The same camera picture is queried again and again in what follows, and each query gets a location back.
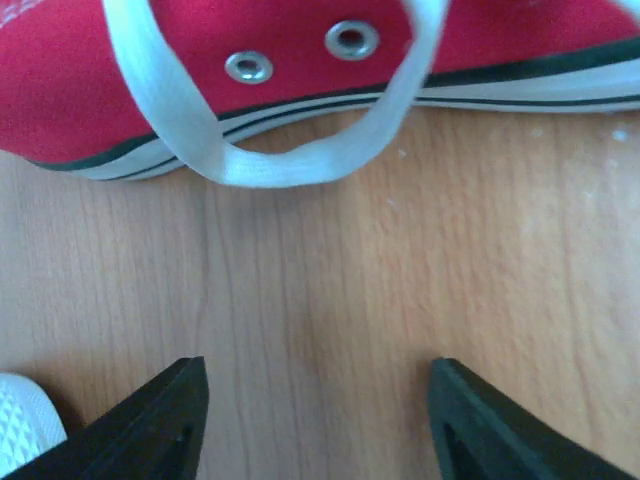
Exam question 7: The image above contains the white shoelace of red shoe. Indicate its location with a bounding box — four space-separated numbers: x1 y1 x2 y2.
101 0 449 189

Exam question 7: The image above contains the grey canvas sneaker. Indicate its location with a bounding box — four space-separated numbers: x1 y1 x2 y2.
0 372 67 478

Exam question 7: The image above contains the red canvas sneaker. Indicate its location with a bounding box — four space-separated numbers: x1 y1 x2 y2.
1 1 639 180

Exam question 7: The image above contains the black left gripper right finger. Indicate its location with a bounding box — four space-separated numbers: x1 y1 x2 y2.
427 358 634 480

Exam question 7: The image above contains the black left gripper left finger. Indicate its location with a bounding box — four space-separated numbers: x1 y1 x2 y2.
4 357 208 479

